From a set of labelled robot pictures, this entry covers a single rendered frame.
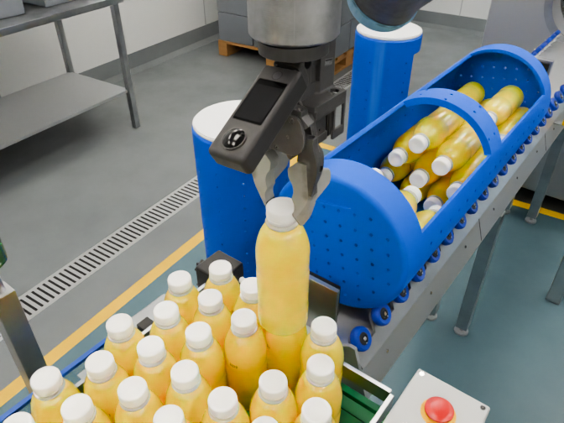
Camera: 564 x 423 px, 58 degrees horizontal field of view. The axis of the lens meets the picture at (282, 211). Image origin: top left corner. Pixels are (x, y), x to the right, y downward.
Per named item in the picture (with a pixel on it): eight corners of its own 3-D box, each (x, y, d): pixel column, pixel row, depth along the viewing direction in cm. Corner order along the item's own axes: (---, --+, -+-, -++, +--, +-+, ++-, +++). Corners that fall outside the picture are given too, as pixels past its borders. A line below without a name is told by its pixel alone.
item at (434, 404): (456, 410, 65) (459, 405, 64) (446, 431, 63) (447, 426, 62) (430, 395, 67) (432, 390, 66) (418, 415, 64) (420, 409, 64)
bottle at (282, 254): (278, 347, 68) (276, 241, 57) (248, 315, 73) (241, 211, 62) (318, 322, 72) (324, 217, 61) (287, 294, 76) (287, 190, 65)
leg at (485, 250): (470, 330, 218) (508, 210, 181) (464, 338, 214) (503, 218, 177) (456, 324, 221) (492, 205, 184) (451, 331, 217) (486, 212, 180)
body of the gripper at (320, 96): (345, 138, 59) (353, 32, 52) (301, 169, 54) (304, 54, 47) (292, 121, 63) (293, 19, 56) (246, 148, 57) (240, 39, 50)
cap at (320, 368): (308, 357, 74) (308, 349, 73) (335, 362, 73) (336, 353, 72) (304, 380, 71) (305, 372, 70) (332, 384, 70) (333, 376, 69)
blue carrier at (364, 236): (544, 145, 148) (559, 44, 134) (406, 331, 92) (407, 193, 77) (448, 131, 164) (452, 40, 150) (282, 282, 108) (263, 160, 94)
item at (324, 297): (339, 332, 98) (344, 284, 90) (332, 340, 96) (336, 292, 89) (297, 309, 103) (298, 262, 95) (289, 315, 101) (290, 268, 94)
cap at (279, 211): (279, 230, 59) (279, 217, 58) (259, 214, 62) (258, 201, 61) (305, 217, 61) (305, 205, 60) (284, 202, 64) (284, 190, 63)
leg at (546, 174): (537, 220, 281) (576, 115, 244) (534, 225, 277) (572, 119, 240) (526, 216, 284) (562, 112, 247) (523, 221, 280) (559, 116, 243)
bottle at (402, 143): (430, 145, 132) (397, 175, 121) (414, 124, 133) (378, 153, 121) (451, 131, 127) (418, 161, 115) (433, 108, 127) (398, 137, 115)
